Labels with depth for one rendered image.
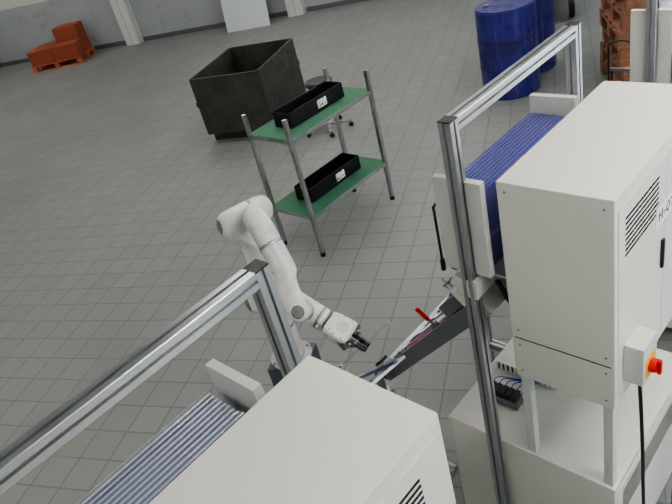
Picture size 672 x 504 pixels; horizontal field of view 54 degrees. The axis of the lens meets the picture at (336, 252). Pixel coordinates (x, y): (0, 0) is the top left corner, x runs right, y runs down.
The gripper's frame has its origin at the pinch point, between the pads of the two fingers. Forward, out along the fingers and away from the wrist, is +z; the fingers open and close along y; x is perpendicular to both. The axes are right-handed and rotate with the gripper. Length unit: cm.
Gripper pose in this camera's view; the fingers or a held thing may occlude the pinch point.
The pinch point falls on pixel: (363, 344)
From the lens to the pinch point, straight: 234.4
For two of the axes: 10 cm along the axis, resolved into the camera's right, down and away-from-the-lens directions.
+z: 8.4, 5.2, -1.4
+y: 4.9, -6.4, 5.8
